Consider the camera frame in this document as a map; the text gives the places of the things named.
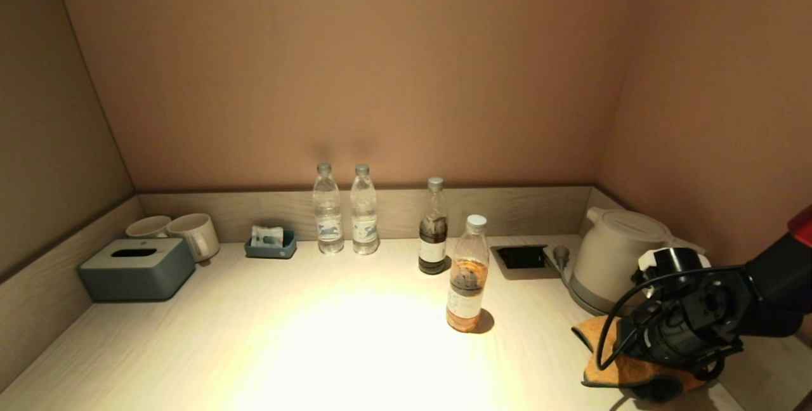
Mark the cream electric kettle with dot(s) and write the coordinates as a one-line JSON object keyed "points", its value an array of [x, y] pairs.
{"points": [[609, 252]]}

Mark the clear water bottle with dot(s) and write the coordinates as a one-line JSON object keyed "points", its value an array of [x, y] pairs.
{"points": [[364, 221], [328, 221]]}

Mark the orange microfibre cloth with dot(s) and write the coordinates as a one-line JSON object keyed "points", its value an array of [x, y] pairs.
{"points": [[625, 370]]}

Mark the grey kettle base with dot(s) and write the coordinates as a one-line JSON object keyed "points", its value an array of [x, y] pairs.
{"points": [[587, 303]]}

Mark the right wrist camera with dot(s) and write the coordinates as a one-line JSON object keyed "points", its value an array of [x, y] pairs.
{"points": [[672, 262]]}

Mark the grey tissue box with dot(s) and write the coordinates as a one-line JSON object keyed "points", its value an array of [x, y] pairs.
{"points": [[136, 271]]}

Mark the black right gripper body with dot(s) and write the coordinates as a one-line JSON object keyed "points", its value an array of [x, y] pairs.
{"points": [[691, 322]]}

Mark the small blue tray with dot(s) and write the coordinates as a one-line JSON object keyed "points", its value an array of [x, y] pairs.
{"points": [[273, 252]]}

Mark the grey kettle plug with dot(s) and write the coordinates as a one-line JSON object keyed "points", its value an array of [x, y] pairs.
{"points": [[561, 255]]}

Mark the white sachet packet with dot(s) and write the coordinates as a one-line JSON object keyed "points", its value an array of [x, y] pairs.
{"points": [[266, 236]]}

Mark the amber tea bottle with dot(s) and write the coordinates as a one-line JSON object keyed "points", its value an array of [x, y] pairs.
{"points": [[466, 284]]}

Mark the white ceramic mug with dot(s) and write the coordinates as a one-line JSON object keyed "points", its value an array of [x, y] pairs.
{"points": [[194, 233], [149, 227]]}

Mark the recessed black power socket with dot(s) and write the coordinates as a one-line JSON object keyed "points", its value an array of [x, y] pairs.
{"points": [[520, 257]]}

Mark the red black right robot arm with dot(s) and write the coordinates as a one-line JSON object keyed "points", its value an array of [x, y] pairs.
{"points": [[780, 284]]}

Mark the dark tea bottle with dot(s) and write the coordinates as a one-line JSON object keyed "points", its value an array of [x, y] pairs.
{"points": [[432, 240]]}

